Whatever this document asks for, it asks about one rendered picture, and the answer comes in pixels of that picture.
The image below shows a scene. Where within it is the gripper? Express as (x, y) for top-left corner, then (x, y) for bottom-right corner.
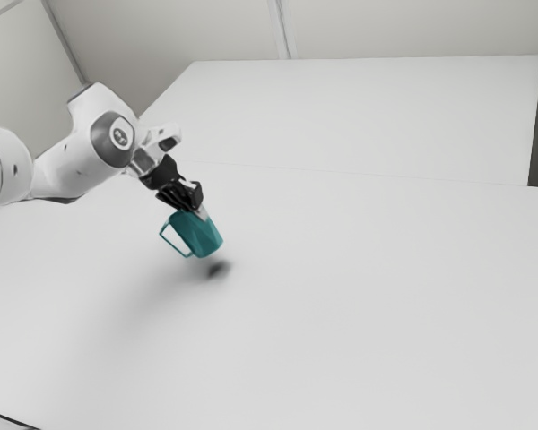
(139, 154), (211, 224)

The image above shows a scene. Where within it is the teal faceted mug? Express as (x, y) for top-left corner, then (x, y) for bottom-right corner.
(159, 210), (224, 260)

